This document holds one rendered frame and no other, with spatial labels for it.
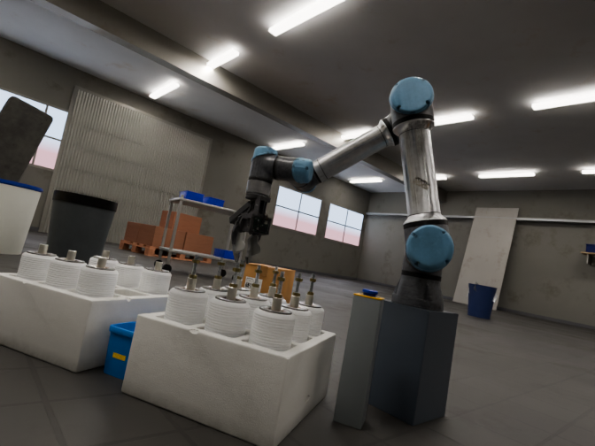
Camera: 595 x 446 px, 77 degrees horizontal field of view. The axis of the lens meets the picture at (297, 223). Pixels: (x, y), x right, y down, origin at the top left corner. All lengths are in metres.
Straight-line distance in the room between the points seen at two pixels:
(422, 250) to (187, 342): 0.61
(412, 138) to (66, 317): 1.02
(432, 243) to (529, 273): 10.48
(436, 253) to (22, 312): 1.11
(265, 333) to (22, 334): 0.70
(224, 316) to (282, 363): 0.18
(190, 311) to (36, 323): 0.45
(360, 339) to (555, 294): 10.41
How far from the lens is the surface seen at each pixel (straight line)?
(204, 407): 0.89
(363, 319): 0.97
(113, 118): 9.07
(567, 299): 11.23
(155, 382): 0.96
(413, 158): 1.07
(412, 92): 1.12
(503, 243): 11.31
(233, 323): 0.88
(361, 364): 0.99
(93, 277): 1.14
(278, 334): 0.83
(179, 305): 0.94
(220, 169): 9.99
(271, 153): 1.16
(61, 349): 1.16
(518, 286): 11.50
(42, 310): 1.21
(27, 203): 3.73
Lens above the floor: 0.37
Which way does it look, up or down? 5 degrees up
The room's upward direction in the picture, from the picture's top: 10 degrees clockwise
